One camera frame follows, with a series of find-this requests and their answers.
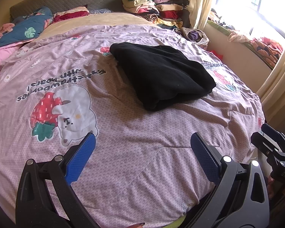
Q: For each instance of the floral fabric bag with clothes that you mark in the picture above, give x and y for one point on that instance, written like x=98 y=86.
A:
x=194 y=34

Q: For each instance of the red plastic bag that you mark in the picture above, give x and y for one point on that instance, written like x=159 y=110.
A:
x=216 y=53

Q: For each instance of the blue patterned pillow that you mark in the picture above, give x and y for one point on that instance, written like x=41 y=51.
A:
x=99 y=11

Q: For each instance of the cream curtain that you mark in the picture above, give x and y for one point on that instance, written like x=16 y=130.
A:
x=280 y=80
x=201 y=2

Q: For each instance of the blue floral quilt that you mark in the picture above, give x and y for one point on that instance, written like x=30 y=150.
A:
x=30 y=26

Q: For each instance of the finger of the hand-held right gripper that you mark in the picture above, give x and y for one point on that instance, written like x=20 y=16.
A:
x=273 y=131
x=266 y=144

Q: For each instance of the pile of folded clothes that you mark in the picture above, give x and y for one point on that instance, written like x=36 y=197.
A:
x=161 y=11

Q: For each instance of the person's yellow-green top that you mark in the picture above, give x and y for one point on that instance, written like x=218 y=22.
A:
x=171 y=222

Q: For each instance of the person's left hand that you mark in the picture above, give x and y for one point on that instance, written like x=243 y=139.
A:
x=137 y=225

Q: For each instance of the pink quilt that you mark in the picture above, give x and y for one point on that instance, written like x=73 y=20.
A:
x=0 y=59

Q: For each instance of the beige blanket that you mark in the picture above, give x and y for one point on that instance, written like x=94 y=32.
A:
x=97 y=21

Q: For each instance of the heap of clothes on windowsill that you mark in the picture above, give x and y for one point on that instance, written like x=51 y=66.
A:
x=268 y=46

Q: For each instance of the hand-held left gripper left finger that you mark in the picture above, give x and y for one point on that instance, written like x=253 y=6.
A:
x=82 y=156

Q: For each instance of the green windowsill mat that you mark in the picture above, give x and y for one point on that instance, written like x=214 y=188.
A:
x=218 y=27

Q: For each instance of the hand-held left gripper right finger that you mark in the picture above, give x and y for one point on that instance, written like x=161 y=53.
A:
x=204 y=156

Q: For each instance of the black sweater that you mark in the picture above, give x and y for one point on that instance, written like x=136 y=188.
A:
x=161 y=76

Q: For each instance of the red and cream pillow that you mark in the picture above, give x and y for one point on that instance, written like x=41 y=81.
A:
x=71 y=16

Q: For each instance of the window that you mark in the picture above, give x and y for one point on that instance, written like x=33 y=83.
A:
x=251 y=4

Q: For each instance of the pink strawberry print duvet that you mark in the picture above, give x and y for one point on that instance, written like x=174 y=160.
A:
x=133 y=135

